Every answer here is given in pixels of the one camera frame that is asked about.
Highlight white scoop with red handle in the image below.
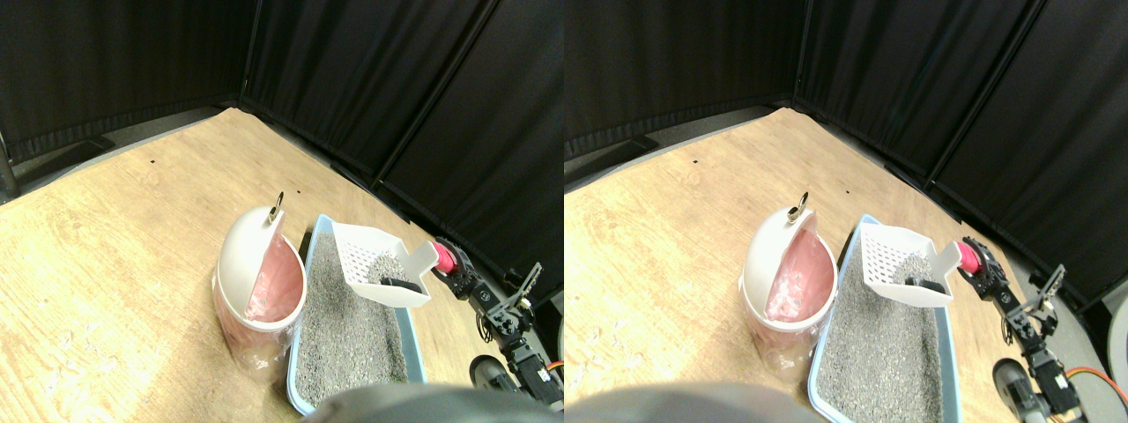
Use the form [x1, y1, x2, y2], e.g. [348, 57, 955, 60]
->
[332, 221, 459, 308]
[859, 221, 986, 308]

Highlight grey and white ringed disc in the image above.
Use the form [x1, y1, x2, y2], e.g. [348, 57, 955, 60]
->
[1106, 317, 1128, 389]

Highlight blue litter tray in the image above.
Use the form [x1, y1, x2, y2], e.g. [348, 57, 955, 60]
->
[809, 214, 960, 423]
[286, 214, 428, 417]

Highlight black curtain stand foot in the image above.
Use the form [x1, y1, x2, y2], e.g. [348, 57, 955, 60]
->
[19, 137, 116, 186]
[564, 137, 658, 189]

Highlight black curtain stand pole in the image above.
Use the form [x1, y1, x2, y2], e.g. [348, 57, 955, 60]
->
[788, 0, 810, 105]
[238, 0, 264, 105]
[370, 0, 500, 190]
[925, 0, 1050, 186]

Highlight white bin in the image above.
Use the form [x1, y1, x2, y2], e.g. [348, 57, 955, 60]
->
[740, 192, 838, 371]
[211, 192, 309, 375]

